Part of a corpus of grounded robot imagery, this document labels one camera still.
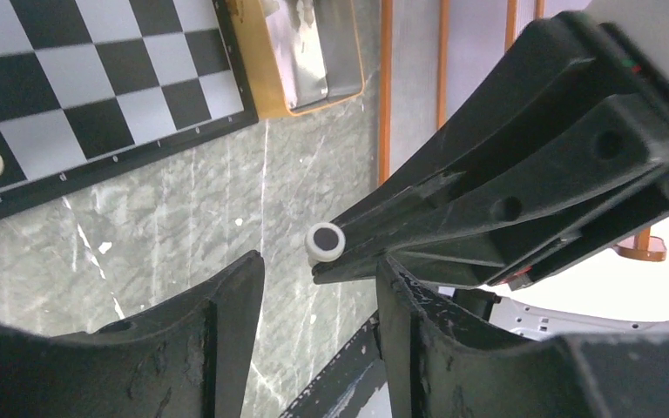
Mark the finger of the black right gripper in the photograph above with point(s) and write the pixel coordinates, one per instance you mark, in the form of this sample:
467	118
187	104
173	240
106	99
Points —
601	181
553	75

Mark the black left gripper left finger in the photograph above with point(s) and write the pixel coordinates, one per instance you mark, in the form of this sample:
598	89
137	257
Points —
189	356

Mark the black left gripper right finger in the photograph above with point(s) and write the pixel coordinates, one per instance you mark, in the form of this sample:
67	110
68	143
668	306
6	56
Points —
443	361

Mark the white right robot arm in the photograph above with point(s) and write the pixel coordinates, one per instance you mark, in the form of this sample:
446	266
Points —
648	76

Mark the yellow tray of white pieces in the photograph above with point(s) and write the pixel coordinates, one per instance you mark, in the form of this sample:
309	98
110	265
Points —
300	56

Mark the black white chess board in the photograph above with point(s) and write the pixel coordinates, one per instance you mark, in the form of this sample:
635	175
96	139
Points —
93	89

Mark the orange wooden rack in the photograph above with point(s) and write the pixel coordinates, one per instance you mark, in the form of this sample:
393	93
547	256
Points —
434	55

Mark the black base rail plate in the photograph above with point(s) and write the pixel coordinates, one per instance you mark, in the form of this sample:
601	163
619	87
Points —
352	384

